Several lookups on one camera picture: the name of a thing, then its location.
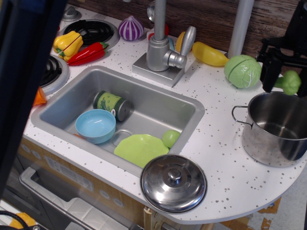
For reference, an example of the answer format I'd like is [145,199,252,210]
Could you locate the purple striped toy onion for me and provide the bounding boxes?
[118,16,144,41]

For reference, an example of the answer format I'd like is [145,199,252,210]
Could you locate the yellow toy on floor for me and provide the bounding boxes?
[9,213,36,230]

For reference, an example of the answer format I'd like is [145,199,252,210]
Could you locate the back right black stove burner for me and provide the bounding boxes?
[59,20,120,48]

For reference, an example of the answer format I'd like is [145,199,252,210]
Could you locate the orange toy carrot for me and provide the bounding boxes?
[33,86,47,106]

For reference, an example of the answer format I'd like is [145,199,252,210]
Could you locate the front black stove burner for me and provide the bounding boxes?
[40,55,70,96]

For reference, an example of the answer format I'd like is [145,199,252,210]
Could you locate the stainless steel pot lid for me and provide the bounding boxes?
[140,154,207,213]

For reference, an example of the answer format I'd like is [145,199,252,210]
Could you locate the green toy pea can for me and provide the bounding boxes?
[93,91,131,122]

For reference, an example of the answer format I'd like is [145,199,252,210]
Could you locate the yellow toy bell pepper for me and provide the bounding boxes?
[53,31,83,62]

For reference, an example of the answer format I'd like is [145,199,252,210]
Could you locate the black stove burner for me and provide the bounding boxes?
[40,55,70,96]
[59,20,120,48]

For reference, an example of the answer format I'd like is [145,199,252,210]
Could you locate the red toy chili pepper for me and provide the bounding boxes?
[67,42,109,66]

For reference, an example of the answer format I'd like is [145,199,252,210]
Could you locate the yellow toy corn cob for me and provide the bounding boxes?
[175,31,194,55]

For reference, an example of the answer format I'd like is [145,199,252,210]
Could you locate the green toy cabbage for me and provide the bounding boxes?
[224,55,262,89]

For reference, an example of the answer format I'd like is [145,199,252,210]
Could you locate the green toy ball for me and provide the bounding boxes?
[162,130,180,148]

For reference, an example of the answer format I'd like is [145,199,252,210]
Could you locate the grey oven door handle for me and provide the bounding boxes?
[19,167,138,230]

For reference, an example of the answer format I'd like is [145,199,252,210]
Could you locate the yellow toy squash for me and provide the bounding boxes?
[192,42,229,67]

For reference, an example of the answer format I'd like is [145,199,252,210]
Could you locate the green toy plate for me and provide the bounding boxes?
[114,134,169,168]

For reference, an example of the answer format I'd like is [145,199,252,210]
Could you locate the green toy broccoli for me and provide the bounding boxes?
[274,70,301,95]

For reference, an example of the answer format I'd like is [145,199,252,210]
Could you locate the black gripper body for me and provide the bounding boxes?
[256,36,307,69]

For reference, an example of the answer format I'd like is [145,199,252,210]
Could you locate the grey stove knob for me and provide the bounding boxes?
[62,6,82,22]

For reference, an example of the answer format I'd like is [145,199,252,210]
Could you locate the red toy behind faucet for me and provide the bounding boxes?
[146,24,169,41]

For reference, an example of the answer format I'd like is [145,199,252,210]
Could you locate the grey vertical pole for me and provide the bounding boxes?
[227,0,254,58]

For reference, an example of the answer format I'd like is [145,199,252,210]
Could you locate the silver toy faucet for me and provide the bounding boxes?
[132,0,196,87]

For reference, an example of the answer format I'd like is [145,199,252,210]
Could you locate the light blue toy bowl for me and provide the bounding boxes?
[75,109,116,144]

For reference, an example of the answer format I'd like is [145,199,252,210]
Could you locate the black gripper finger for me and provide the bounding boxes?
[296,68,307,98]
[260,59,283,92]

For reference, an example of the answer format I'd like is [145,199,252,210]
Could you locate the grey toy sink basin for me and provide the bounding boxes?
[31,66,205,176]

